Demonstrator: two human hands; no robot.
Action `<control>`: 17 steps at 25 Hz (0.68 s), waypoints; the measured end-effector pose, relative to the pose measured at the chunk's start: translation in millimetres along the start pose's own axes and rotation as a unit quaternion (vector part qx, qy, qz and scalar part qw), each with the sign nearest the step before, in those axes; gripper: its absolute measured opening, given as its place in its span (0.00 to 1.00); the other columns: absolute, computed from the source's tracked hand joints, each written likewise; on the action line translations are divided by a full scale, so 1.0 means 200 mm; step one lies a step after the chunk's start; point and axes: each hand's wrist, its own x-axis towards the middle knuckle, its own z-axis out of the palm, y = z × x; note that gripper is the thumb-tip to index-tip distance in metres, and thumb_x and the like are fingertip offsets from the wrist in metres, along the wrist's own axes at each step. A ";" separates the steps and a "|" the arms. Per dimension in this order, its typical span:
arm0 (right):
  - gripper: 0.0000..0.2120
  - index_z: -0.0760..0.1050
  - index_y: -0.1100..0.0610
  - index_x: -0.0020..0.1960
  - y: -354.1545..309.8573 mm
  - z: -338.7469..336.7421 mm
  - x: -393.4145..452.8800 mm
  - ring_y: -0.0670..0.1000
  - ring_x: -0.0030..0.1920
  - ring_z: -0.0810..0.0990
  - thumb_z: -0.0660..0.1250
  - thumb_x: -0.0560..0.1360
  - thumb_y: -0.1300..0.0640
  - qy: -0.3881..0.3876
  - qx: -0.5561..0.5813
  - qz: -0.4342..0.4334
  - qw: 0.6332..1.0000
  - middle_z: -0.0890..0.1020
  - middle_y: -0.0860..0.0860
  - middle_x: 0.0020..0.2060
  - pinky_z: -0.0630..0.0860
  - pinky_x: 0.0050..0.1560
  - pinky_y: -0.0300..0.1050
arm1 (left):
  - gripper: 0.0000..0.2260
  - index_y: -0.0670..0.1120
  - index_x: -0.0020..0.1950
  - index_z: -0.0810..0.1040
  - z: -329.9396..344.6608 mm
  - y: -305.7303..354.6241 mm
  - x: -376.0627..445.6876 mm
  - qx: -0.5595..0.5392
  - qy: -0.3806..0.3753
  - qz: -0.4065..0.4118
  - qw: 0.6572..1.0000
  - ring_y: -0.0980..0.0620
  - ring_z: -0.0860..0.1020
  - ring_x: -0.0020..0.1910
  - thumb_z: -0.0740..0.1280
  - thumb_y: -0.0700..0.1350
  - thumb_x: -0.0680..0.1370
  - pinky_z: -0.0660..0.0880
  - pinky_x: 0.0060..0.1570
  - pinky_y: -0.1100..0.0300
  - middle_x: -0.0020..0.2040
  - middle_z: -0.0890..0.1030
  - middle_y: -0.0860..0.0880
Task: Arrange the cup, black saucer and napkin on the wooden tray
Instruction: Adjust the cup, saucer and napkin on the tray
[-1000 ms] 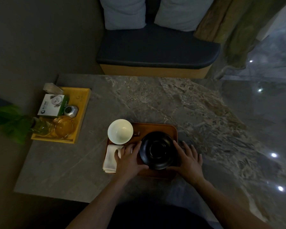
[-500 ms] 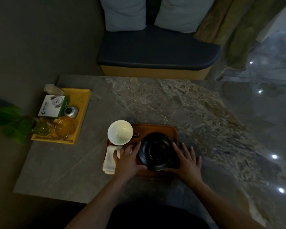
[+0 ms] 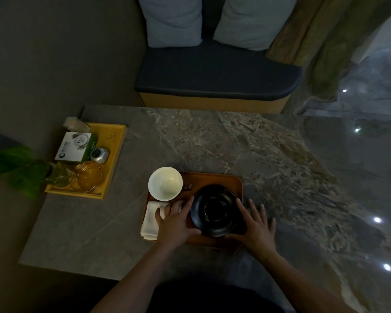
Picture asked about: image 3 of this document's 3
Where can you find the amber glass ashtray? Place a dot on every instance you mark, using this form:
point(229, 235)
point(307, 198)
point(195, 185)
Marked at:
point(89, 177)

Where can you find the white pedestal block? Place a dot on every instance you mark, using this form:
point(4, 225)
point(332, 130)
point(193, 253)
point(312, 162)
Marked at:
point(378, 39)

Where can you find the clear glass vase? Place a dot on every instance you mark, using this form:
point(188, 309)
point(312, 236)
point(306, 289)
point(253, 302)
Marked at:
point(60, 176)

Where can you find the person's left forearm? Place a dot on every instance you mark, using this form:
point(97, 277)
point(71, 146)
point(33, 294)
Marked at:
point(133, 283)

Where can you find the white napkins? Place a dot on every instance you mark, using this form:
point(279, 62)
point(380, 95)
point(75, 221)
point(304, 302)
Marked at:
point(150, 221)

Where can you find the black wall socket panel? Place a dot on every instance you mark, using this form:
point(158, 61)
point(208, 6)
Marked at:
point(0, 141)

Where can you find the yellow tray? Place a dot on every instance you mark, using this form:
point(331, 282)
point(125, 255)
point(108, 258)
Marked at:
point(115, 136)

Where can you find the person's left hand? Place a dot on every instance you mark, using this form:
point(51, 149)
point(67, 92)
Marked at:
point(176, 226)

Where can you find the black saucer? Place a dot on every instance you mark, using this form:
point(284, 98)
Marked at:
point(215, 211)

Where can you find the silver metal call bell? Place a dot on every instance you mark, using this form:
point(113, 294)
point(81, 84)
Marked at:
point(99, 155)

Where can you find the person's right hand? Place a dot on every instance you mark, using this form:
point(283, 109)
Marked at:
point(259, 237)

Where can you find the white cup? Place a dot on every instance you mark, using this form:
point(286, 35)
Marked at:
point(165, 184)

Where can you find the person's dark clothing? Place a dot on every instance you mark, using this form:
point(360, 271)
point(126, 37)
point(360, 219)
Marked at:
point(211, 299)

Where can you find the white and green box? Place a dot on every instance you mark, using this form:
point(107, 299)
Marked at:
point(71, 146)

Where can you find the grey square pillow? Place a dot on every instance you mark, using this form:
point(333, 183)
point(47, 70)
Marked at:
point(172, 22)
point(254, 22)

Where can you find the clear plastic toothpick holder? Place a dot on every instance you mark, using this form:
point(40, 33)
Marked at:
point(75, 124)

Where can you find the green leafy plant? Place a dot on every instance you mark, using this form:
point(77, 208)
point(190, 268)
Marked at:
point(19, 179)

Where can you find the dark cushioned bench seat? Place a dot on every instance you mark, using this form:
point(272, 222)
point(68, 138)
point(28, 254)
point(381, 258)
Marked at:
point(215, 71)

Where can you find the orange wooden tray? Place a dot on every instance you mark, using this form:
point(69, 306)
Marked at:
point(211, 179)

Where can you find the person's right forearm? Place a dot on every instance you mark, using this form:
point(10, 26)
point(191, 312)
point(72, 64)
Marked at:
point(306, 290)

